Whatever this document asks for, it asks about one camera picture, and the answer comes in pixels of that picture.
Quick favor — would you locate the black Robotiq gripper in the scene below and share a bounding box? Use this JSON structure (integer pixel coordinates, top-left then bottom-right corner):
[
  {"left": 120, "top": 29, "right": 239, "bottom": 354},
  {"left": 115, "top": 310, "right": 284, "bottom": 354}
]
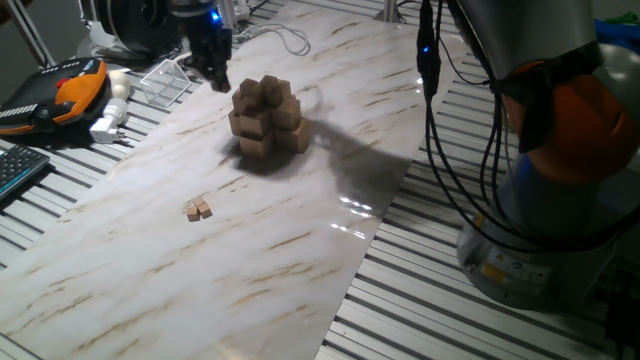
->
[{"left": 172, "top": 0, "right": 235, "bottom": 94}]

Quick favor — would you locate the large wooden cross block structure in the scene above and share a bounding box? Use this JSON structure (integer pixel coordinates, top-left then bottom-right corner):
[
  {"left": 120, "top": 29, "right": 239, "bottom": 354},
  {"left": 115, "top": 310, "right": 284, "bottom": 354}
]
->
[{"left": 227, "top": 74, "right": 312, "bottom": 162}]

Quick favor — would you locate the clear plastic box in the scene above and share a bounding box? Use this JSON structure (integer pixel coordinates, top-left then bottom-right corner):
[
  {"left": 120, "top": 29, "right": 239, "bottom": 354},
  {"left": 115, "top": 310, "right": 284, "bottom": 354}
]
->
[{"left": 140, "top": 58, "right": 193, "bottom": 109}]

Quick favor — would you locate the white power strip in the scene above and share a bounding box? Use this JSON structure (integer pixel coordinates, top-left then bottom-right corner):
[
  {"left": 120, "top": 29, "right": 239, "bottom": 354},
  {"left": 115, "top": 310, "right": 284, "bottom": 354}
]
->
[{"left": 230, "top": 0, "right": 252, "bottom": 22}]

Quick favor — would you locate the black round spool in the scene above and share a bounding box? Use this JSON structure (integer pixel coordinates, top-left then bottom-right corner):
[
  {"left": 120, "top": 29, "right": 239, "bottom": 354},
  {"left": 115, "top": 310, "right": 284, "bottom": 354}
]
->
[{"left": 94, "top": 0, "right": 184, "bottom": 57}]

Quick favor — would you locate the white egg shaped object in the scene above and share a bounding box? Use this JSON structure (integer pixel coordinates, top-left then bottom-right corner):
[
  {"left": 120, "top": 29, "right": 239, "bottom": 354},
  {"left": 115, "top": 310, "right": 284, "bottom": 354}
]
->
[{"left": 108, "top": 69, "right": 132, "bottom": 102}]

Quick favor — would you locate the white power adapter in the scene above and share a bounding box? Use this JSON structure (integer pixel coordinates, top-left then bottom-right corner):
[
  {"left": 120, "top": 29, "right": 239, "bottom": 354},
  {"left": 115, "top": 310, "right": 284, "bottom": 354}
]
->
[{"left": 88, "top": 97, "right": 130, "bottom": 146}]

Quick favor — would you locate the orange black teach pendant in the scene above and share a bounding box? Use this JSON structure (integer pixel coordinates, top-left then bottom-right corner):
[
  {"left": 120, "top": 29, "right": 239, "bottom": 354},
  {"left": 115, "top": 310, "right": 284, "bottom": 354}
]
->
[{"left": 0, "top": 57, "right": 110, "bottom": 137}]

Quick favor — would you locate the black computer keyboard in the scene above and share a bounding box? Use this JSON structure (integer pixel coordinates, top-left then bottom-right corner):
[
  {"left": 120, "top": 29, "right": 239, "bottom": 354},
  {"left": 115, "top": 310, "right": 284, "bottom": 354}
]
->
[{"left": 0, "top": 144, "right": 52, "bottom": 202}]

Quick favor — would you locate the white marble pattern board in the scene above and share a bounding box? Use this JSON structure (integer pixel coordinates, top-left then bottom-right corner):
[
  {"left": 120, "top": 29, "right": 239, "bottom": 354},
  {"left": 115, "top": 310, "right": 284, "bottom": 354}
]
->
[{"left": 0, "top": 2, "right": 469, "bottom": 360}]

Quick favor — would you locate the blue fabric bag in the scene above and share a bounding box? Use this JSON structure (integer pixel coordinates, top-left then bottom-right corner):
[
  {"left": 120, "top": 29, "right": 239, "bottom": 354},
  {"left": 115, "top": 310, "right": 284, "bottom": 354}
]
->
[{"left": 593, "top": 18, "right": 640, "bottom": 49}]

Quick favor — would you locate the green cloth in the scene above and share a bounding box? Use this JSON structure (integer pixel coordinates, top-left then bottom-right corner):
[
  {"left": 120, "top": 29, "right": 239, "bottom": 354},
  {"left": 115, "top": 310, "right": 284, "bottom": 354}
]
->
[{"left": 603, "top": 10, "right": 640, "bottom": 26}]

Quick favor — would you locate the white looped cable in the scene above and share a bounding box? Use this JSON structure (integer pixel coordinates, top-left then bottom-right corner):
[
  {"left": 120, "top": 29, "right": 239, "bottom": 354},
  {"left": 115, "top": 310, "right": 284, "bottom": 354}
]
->
[{"left": 233, "top": 22, "right": 312, "bottom": 57}]

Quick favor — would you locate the aluminium frame strut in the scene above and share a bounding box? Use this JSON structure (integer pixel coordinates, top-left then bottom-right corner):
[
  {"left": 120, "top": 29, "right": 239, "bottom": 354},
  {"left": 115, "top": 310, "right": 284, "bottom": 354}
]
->
[
  {"left": 0, "top": 0, "right": 57, "bottom": 69},
  {"left": 372, "top": 0, "right": 407, "bottom": 25}
]

